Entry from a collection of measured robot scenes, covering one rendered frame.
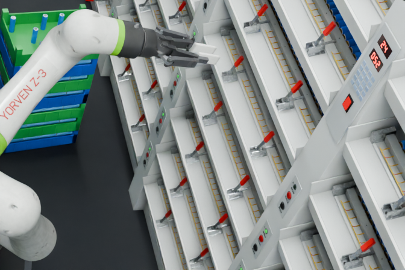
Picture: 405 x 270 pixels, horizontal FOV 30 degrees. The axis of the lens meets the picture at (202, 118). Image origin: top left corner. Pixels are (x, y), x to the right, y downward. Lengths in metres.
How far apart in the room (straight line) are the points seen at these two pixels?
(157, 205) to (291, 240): 0.97
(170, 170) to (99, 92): 0.78
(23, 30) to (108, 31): 0.92
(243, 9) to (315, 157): 0.56
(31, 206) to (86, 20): 0.45
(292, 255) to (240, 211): 0.31
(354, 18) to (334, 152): 0.28
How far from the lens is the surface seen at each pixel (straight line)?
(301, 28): 1.77
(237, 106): 2.07
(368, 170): 1.54
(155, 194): 2.76
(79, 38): 1.83
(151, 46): 1.92
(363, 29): 1.54
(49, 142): 3.01
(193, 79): 2.37
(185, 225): 2.48
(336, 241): 1.66
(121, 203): 2.93
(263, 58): 1.94
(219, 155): 2.19
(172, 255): 2.63
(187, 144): 2.43
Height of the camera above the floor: 2.35
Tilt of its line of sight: 45 degrees down
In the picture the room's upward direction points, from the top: 24 degrees clockwise
